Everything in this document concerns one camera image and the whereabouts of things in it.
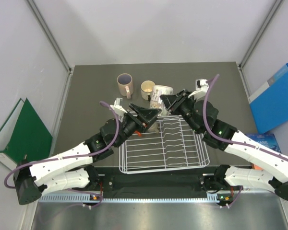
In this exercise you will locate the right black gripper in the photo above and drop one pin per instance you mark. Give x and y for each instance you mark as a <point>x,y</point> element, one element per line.
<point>181,98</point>

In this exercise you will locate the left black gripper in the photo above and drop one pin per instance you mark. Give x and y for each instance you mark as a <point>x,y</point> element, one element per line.
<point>149,115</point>

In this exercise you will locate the cream dimpled mug black handle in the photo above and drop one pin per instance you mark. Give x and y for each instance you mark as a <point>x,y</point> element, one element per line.
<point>146,89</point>

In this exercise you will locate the pink iridescent mug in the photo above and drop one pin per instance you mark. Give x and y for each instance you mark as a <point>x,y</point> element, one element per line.
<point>125,85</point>

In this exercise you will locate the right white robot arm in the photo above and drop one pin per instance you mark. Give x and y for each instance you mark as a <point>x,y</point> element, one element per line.
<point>201,116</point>

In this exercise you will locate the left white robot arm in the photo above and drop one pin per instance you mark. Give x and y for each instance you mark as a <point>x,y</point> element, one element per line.
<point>73,168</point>

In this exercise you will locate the small grey cup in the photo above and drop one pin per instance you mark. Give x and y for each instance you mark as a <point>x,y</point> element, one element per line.
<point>154,128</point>

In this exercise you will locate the blue Jane Eyre book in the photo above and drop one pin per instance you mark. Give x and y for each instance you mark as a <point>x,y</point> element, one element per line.
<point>268,140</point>

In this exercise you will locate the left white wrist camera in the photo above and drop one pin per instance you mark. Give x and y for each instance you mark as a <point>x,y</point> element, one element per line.
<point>118,108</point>

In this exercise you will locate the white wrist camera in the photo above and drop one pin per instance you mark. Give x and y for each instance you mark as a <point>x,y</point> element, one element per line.
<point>201,88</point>
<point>118,108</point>

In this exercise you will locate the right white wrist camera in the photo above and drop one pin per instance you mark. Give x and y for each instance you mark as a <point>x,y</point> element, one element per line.
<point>201,88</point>

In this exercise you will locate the white wire dish rack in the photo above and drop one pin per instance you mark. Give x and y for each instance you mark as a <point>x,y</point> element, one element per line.
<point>175,147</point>

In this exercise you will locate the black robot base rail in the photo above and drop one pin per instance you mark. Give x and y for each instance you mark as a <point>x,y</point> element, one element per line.
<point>189,183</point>

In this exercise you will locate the blue ring binder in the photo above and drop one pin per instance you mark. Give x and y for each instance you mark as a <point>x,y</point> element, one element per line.
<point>269,103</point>

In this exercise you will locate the green ring binder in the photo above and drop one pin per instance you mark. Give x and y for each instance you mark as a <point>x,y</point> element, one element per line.
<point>23,136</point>

